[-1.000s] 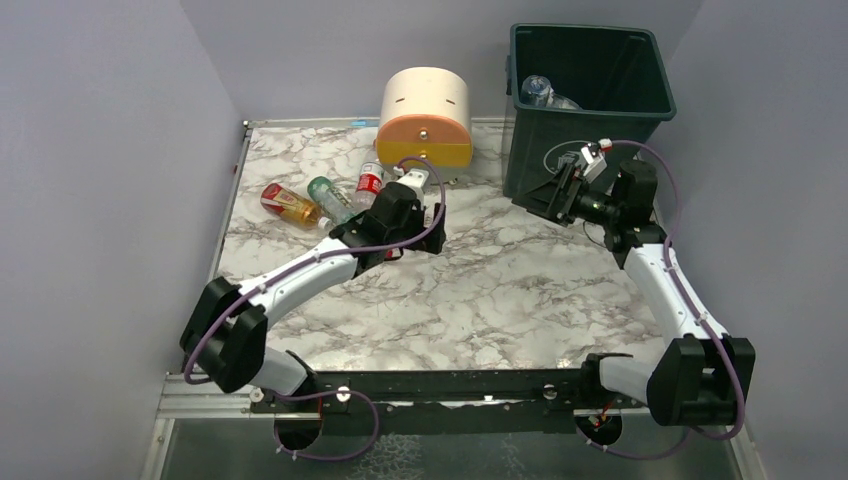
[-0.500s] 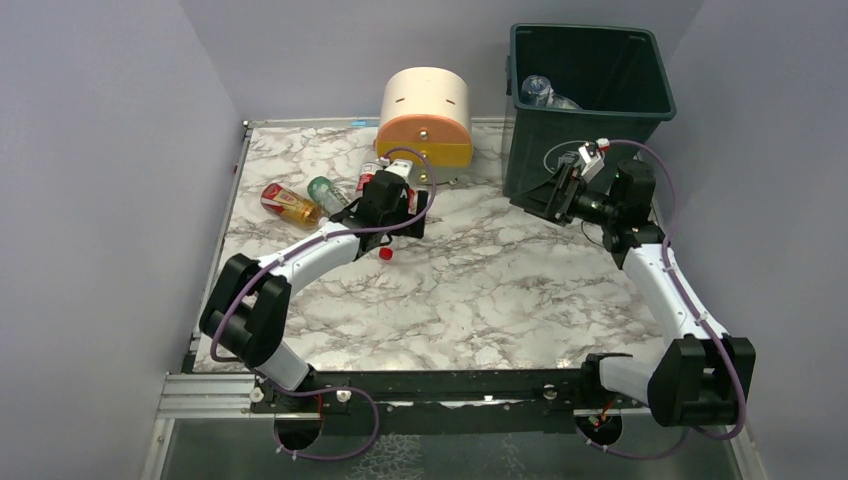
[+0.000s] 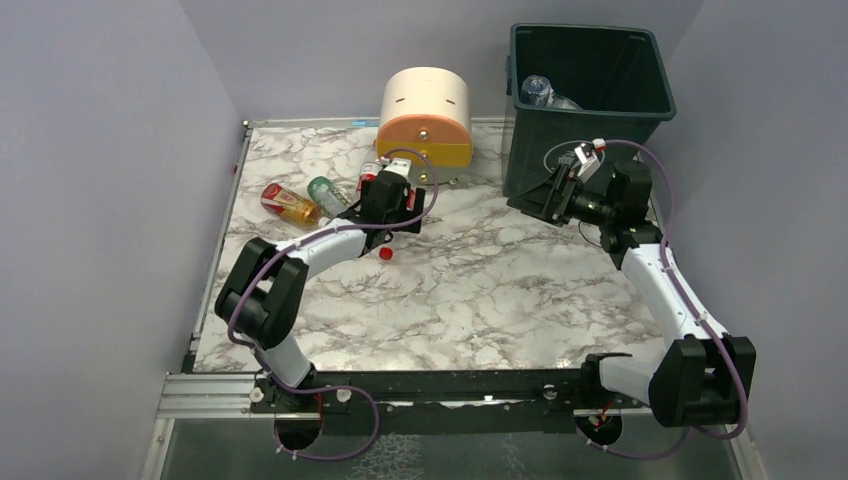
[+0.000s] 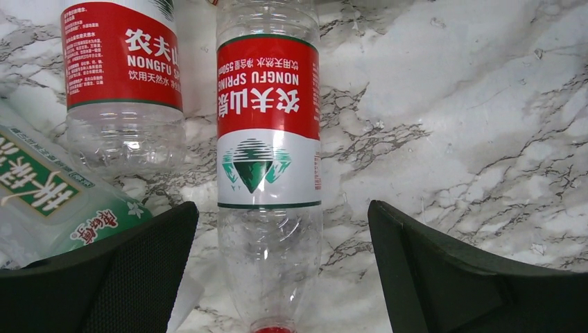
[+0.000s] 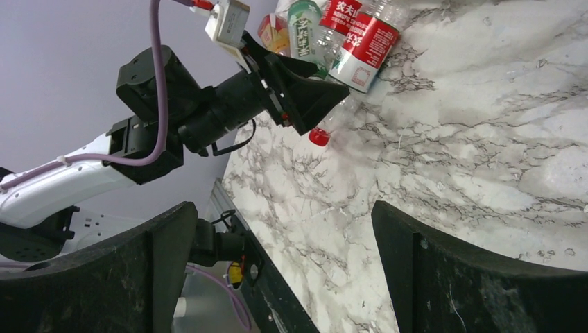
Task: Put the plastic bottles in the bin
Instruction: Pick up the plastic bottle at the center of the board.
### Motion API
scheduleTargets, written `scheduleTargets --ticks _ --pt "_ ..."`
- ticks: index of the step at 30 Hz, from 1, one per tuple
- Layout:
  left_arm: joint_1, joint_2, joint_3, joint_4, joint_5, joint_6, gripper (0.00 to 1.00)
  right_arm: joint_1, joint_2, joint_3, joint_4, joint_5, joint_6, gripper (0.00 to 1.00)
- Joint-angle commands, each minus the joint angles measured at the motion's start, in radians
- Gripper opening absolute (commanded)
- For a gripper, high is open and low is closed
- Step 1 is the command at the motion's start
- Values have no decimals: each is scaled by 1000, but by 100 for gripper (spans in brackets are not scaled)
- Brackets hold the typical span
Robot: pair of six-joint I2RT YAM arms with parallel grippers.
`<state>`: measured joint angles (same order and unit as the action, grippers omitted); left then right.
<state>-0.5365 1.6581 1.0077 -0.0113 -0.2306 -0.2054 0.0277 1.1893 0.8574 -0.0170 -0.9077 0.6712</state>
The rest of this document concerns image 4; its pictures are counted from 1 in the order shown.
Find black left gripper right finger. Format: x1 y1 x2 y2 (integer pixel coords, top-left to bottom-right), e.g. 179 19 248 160
367 200 587 332

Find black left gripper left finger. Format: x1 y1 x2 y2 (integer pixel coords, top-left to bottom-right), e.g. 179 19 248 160
1 201 200 332

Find green tinted water bottle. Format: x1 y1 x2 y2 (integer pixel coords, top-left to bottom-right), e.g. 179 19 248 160
1 103 153 269

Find clear bottle red label left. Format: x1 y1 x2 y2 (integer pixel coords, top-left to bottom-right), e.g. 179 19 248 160
60 1 187 175

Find clear bottle red label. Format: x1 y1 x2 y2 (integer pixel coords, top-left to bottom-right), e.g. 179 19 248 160
216 1 323 332
60 1 187 175

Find clear bottle red label right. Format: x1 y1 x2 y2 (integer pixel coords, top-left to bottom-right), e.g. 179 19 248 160
216 1 323 332

